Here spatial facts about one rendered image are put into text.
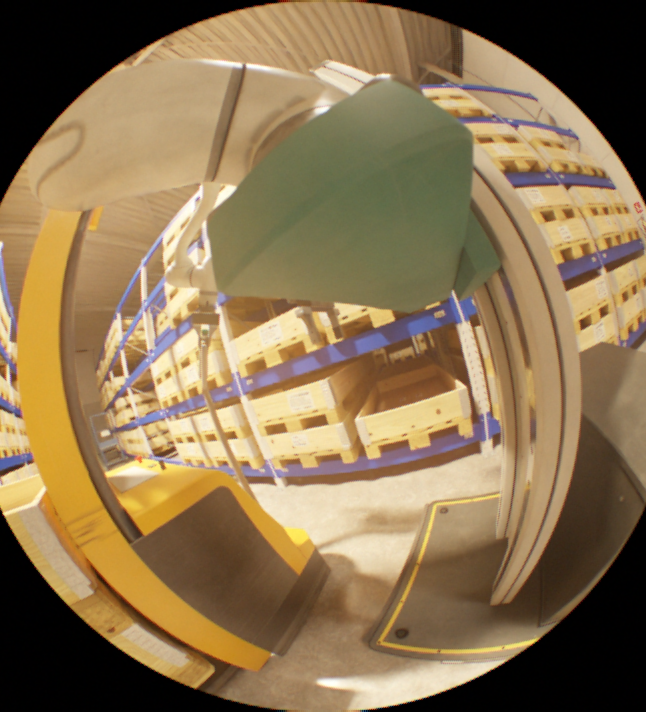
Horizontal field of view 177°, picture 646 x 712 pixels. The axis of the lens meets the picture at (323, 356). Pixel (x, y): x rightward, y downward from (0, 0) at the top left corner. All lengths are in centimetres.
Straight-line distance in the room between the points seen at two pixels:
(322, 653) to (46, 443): 113
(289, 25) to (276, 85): 669
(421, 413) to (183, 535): 138
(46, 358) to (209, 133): 57
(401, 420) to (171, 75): 158
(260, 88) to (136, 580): 85
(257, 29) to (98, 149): 661
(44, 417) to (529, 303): 81
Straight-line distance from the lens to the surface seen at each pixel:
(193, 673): 93
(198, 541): 67
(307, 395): 155
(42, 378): 63
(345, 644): 114
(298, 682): 118
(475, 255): 23
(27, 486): 141
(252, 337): 177
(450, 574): 84
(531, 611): 81
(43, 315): 69
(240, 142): 21
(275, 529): 87
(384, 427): 150
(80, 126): 24
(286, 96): 22
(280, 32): 686
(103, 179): 23
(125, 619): 71
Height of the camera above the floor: 108
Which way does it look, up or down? 2 degrees up
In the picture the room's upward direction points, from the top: 19 degrees counter-clockwise
